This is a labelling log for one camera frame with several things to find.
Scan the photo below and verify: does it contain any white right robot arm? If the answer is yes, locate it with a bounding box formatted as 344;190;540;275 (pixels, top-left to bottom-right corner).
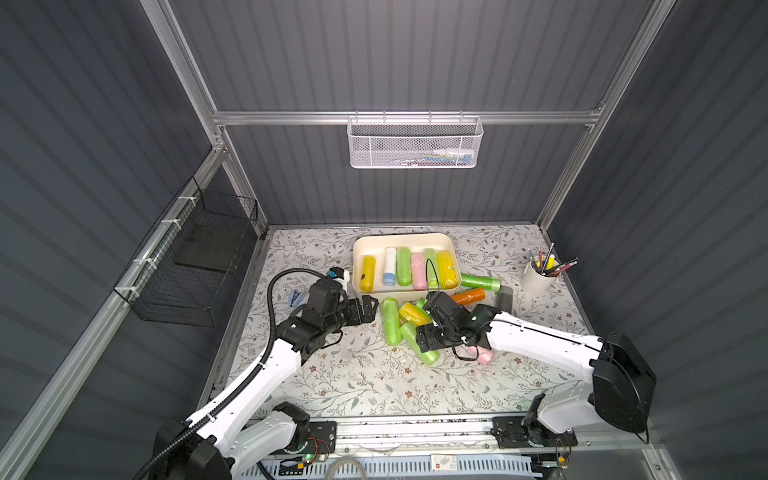
416;292;657;446

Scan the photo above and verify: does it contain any white wire wall basket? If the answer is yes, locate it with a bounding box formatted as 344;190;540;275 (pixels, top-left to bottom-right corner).
346;115;484;169

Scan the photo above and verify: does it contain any yellow trash bag roll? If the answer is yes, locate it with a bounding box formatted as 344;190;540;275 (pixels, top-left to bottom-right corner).
360;255;376;293
437;250;460;289
398;302;432;327

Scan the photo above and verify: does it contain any cream storage box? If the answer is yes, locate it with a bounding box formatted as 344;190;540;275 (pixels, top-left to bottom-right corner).
352;233;462;303

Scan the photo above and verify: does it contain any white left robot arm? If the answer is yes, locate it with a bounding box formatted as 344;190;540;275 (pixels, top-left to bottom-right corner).
134;267;379;479

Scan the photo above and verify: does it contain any white blue trash bag roll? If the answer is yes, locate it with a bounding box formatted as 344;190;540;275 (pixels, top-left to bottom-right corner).
382;247;397;287

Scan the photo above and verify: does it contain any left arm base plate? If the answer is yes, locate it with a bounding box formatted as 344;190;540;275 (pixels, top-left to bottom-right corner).
272;421;338;456

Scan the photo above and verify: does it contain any white pen cup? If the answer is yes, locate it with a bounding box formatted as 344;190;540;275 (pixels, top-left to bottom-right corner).
520;246;579;296

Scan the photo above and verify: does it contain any light green trash bag roll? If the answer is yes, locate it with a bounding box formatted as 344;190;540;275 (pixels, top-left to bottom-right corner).
380;297;402;346
423;248;440;290
396;247;412;287
400;322;441;366

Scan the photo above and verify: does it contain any grey trash bag roll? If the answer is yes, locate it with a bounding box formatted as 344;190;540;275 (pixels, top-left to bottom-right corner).
496;286;514;314

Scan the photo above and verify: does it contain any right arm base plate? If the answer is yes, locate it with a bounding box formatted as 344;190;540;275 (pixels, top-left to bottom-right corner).
490;393;578;449

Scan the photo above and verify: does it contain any pink trash bag roll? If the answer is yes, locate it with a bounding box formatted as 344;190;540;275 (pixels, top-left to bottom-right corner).
411;252;428;291
477;347;494;365

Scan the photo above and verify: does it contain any black wire side basket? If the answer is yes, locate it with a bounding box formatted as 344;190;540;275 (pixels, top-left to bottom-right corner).
115;187;260;328

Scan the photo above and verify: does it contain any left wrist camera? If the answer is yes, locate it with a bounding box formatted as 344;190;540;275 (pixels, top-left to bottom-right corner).
328;266;352;297

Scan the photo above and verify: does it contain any orange trash bag roll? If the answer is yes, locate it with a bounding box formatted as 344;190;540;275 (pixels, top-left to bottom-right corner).
451;288;486;306

